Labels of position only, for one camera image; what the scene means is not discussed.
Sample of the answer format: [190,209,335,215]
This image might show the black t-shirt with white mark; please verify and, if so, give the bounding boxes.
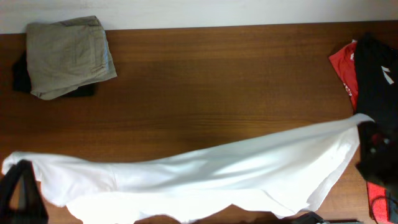
[354,34,397,131]

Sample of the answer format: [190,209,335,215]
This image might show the folded khaki trousers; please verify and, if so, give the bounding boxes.
[26,16,117,100]

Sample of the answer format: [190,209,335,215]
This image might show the folded black garment under trousers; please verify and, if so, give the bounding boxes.
[12,51,96,98]

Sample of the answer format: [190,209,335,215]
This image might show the white printed t-shirt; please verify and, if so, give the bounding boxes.
[2,114,369,223]

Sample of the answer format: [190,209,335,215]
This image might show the red garment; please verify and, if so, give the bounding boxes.
[329,40,389,223]

